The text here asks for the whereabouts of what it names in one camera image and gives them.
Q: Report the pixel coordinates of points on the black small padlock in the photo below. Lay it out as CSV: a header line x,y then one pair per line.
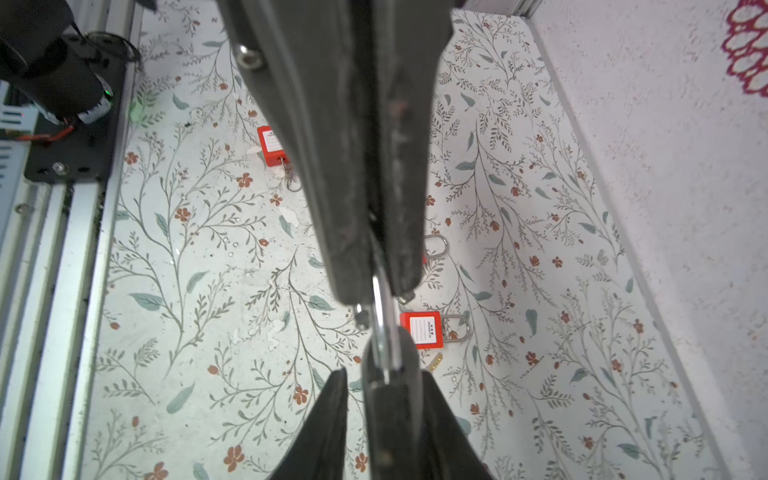
x,y
391,384

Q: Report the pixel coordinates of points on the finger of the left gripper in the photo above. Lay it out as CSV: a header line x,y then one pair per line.
x,y
306,64
409,38

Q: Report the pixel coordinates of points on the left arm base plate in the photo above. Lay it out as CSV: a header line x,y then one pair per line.
x,y
82,149

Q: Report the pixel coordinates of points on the aluminium front rail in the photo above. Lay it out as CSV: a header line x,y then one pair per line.
x,y
55,240

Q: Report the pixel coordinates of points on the red padlock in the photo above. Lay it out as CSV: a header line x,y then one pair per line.
x,y
275,156
436,246
432,330

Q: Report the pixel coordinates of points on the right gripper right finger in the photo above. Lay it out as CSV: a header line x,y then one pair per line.
x,y
446,452

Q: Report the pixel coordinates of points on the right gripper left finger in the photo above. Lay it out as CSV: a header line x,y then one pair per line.
x,y
318,451

